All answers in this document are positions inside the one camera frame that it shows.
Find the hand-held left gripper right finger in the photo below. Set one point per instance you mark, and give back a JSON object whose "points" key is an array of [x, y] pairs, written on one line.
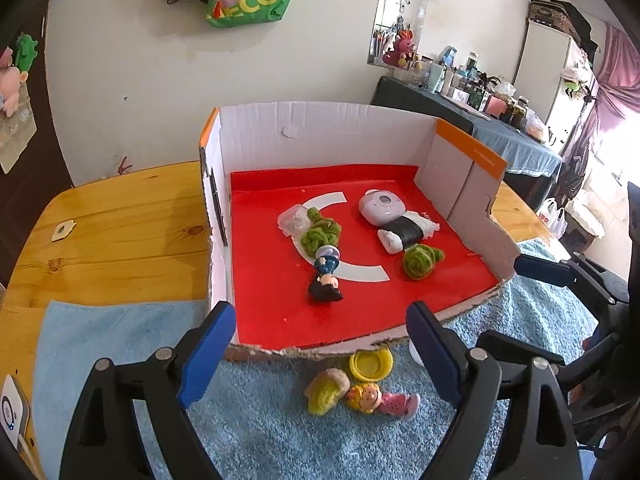
{"points": [[435, 350]]}

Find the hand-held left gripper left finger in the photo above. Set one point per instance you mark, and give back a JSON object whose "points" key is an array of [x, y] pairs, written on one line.
{"points": [[205, 355]]}

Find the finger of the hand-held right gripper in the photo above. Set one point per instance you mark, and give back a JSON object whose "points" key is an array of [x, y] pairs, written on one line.
{"points": [[585, 360], [540, 266]]}

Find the small green plush toy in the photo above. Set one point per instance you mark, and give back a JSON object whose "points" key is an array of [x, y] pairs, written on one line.
{"points": [[420, 260]]}

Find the black and white sushi toy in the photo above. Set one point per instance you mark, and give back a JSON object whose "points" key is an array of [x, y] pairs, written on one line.
{"points": [[407, 232]]}

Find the boy figurine with blue cap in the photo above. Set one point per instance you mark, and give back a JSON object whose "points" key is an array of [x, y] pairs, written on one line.
{"points": [[325, 270]]}

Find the large green plush toy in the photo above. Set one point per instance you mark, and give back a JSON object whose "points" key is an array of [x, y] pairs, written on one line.
{"points": [[320, 235]]}

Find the orange cardboard box red bottom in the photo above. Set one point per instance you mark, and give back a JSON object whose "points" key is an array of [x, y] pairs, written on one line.
{"points": [[325, 130]]}

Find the white plastic bag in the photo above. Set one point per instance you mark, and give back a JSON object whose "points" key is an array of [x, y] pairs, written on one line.
{"points": [[552, 217]]}

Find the yellow plastic cup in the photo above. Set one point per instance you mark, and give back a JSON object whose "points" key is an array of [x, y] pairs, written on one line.
{"points": [[370, 365]]}

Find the doll in pink dress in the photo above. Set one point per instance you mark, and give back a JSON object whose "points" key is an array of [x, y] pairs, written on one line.
{"points": [[370, 397]]}

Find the blue towel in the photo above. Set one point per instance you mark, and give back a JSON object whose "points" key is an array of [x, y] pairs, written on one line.
{"points": [[125, 335]]}

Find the beige and yellow plush toy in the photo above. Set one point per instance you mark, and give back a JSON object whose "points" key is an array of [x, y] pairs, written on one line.
{"points": [[325, 390]]}

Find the side table with blue cloth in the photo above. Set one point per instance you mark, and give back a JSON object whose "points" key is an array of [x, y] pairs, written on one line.
{"points": [[515, 145]]}

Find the white round electronic device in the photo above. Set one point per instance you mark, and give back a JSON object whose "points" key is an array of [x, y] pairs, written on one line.
{"points": [[380, 207]]}

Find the small clear plastic case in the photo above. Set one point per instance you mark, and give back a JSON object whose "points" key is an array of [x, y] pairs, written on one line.
{"points": [[292, 220]]}

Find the small beige tag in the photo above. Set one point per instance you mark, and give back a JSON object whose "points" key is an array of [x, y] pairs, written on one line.
{"points": [[62, 231]]}

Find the white refrigerator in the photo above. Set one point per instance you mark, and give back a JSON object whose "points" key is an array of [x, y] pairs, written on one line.
{"points": [[540, 70]]}

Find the pink curtain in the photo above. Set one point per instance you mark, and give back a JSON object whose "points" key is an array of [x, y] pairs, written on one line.
{"points": [[612, 70]]}

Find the black bag on refrigerator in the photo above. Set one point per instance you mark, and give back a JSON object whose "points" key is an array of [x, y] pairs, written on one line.
{"points": [[580, 22]]}

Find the leopard print bag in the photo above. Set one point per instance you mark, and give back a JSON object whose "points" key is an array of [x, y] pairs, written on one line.
{"points": [[547, 12]]}

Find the pink plush animal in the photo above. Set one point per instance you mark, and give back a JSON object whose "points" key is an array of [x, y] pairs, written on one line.
{"points": [[400, 47]]}

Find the beige hanging paper sheet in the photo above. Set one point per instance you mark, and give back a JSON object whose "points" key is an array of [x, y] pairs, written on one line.
{"points": [[17, 140]]}

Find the pink hanging plush toy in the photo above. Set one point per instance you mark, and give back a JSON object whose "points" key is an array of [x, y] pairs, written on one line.
{"points": [[10, 85]]}

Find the green hanging plush toy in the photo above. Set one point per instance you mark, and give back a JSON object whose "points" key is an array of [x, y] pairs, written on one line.
{"points": [[26, 52]]}

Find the wall mirror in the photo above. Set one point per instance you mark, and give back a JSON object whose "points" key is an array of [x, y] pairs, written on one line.
{"points": [[395, 0]]}

